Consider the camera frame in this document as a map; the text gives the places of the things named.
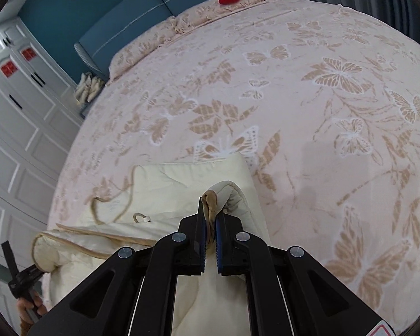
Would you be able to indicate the pink floral pillow right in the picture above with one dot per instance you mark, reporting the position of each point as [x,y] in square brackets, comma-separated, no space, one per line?
[207,12]

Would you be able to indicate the pink floral pillow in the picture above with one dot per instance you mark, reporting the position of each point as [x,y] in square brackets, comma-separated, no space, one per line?
[142,46]
[207,12]

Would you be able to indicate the cream quilted jacket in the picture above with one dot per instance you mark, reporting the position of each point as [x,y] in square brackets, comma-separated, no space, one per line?
[158,197]

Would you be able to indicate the dark blue nightstand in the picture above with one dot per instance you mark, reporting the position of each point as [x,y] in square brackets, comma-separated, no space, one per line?
[87,106]

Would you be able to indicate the pink butterfly bedspread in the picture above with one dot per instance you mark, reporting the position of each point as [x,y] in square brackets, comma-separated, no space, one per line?
[325,103]

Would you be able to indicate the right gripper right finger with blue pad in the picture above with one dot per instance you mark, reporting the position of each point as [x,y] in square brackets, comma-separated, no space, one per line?
[228,253]

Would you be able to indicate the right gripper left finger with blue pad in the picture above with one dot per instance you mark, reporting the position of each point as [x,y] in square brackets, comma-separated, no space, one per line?
[192,250]

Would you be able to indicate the pink floral pillow left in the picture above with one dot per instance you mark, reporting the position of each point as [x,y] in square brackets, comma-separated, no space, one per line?
[142,46]

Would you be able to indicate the blue upholstered headboard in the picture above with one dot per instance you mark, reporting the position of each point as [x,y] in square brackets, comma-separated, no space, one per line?
[121,25]

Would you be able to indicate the white wardrobe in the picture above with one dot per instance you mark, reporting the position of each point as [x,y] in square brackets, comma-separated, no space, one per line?
[38,124]

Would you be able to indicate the stack of cream folded cloths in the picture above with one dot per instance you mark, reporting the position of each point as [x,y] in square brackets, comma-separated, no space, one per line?
[88,88]

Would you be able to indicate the person's left hand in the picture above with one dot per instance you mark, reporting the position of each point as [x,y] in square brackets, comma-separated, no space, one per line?
[25,307]

